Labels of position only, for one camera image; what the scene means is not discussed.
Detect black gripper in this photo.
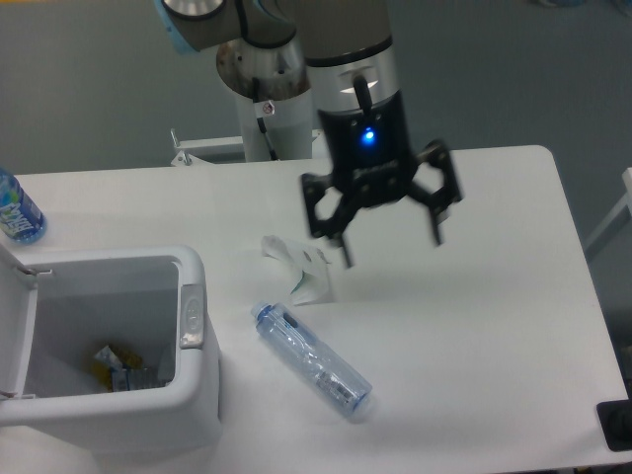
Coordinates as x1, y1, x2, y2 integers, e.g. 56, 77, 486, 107
299, 92, 463, 269

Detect white plastic trash can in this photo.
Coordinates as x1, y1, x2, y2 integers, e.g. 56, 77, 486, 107
1, 246, 222, 473

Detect white trash can lid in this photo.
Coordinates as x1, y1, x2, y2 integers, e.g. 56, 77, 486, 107
1, 246, 52, 401

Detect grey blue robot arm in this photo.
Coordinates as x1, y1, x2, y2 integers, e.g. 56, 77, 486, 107
155, 1, 462, 248

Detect trash wrappers inside can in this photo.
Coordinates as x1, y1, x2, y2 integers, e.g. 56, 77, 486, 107
89, 345, 176, 393

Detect crumpled white paper wrapper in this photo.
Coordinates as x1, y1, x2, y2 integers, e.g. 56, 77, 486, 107
261, 235, 334, 306

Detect clear empty plastic bottle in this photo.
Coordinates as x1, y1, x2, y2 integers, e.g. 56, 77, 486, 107
251, 301, 372, 417

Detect black clamp at table edge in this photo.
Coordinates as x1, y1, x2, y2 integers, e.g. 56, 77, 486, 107
596, 399, 631, 452

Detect blue labelled water bottle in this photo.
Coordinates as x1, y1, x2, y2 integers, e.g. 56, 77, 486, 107
1, 169, 47, 245

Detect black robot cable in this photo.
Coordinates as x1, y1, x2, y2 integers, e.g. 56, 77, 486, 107
251, 76, 279, 162

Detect white frame at right edge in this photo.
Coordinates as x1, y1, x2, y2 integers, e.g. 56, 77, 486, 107
584, 168, 631, 262

